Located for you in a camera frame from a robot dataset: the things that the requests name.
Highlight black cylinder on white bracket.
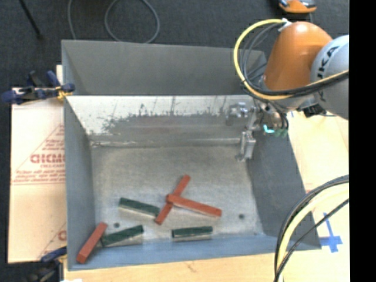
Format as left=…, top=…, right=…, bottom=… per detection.
left=303, top=101, right=326, bottom=118

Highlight red-brown flat block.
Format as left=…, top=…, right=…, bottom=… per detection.
left=76, top=221, right=109, bottom=265
left=154, top=174, right=192, bottom=226
left=165, top=193, right=223, bottom=218

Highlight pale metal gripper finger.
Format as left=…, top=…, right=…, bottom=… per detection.
left=225, top=102, right=250, bottom=126
left=234, top=130, right=257, bottom=162

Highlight dark green flat block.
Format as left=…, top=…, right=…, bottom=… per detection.
left=170, top=225, right=214, bottom=242
left=118, top=197, right=161, bottom=219
left=100, top=224, right=145, bottom=248

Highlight brown cardboard board red print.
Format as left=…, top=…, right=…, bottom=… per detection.
left=7, top=64, right=69, bottom=264

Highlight grey metal bin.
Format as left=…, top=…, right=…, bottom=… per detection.
left=61, top=39, right=321, bottom=271

